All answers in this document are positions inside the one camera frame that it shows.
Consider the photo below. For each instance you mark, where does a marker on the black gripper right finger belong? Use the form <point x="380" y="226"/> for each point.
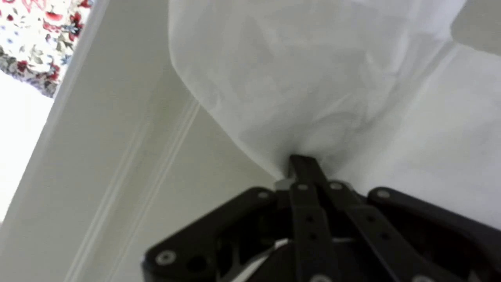
<point x="417" y="235"/>

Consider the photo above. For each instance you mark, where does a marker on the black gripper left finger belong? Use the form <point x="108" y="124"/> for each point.
<point x="236" y="235"/>

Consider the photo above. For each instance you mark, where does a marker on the white cloth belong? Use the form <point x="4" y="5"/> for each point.
<point x="314" y="79"/>

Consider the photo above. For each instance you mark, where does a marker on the floral window curtain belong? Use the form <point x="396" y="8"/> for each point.
<point x="42" y="41"/>

